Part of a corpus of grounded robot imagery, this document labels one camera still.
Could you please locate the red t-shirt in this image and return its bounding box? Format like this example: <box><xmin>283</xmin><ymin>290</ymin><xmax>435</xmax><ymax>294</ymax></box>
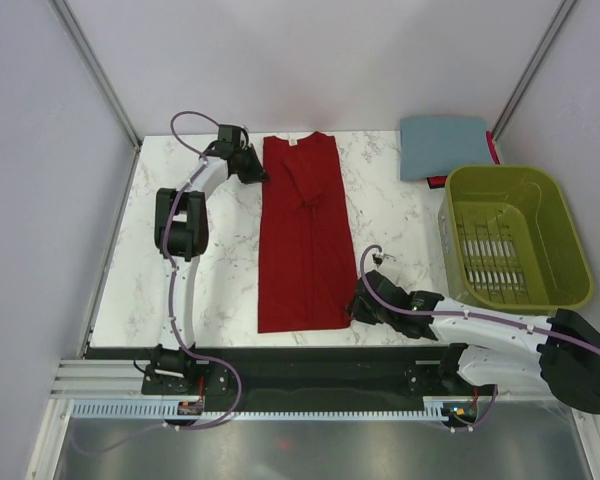
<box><xmin>258</xmin><ymin>132</ymin><xmax>357</xmax><ymax>333</ymax></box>

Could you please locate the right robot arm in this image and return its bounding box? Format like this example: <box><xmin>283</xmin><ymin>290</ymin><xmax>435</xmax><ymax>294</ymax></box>
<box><xmin>347</xmin><ymin>270</ymin><xmax>600</xmax><ymax>415</ymax></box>

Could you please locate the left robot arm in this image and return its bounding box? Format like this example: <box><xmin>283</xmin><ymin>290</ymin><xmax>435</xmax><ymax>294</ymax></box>
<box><xmin>143</xmin><ymin>124</ymin><xmax>269</xmax><ymax>395</ymax></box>

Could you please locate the olive green plastic basket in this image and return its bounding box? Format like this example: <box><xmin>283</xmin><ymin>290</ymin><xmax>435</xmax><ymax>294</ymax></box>
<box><xmin>438</xmin><ymin>165</ymin><xmax>594</xmax><ymax>315</ymax></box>

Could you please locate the folded blue t-shirt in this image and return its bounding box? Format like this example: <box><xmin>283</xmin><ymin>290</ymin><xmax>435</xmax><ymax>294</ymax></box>
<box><xmin>399</xmin><ymin>115</ymin><xmax>493</xmax><ymax>182</ymax></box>

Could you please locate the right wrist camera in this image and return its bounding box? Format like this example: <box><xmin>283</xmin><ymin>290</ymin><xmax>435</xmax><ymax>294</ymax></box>
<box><xmin>372</xmin><ymin>252</ymin><xmax>395</xmax><ymax>266</ymax></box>

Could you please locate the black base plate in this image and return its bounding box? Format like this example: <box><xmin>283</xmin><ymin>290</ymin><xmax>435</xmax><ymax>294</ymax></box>
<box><xmin>142</xmin><ymin>344</ymin><xmax>499</xmax><ymax>414</ymax></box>

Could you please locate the left aluminium frame post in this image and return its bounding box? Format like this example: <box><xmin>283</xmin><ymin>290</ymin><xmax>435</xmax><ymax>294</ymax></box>
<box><xmin>49</xmin><ymin>0</ymin><xmax>142</xmax><ymax>152</ymax></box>

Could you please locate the aluminium frame post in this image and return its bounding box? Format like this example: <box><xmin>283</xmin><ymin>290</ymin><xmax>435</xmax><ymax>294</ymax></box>
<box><xmin>49</xmin><ymin>0</ymin><xmax>142</xmax><ymax>152</ymax></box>
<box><xmin>491</xmin><ymin>0</ymin><xmax>580</xmax><ymax>142</ymax></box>

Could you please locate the aluminium rail profile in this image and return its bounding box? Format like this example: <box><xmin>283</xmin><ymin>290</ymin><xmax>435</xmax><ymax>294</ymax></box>
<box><xmin>50</xmin><ymin>359</ymin><xmax>144</xmax><ymax>399</ymax></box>

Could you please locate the white slotted cable duct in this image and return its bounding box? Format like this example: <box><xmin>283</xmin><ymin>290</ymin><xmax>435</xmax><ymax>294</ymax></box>
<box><xmin>71</xmin><ymin>399</ymin><xmax>476</xmax><ymax>422</ymax></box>

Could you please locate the right aluminium frame post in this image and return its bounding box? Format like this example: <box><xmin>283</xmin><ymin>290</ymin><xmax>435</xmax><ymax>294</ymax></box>
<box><xmin>491</xmin><ymin>0</ymin><xmax>580</xmax><ymax>142</ymax></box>

